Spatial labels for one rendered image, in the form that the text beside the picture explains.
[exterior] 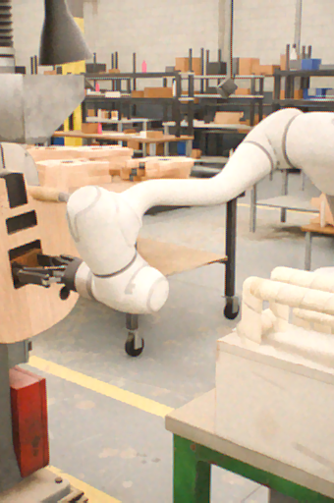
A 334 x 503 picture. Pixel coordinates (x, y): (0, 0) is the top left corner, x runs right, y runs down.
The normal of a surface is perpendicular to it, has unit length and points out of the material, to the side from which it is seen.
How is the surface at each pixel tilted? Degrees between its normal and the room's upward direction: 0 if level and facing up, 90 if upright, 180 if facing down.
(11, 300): 88
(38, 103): 90
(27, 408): 90
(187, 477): 89
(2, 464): 81
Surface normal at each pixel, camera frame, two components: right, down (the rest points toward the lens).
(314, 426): -0.66, 0.18
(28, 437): 0.77, 0.15
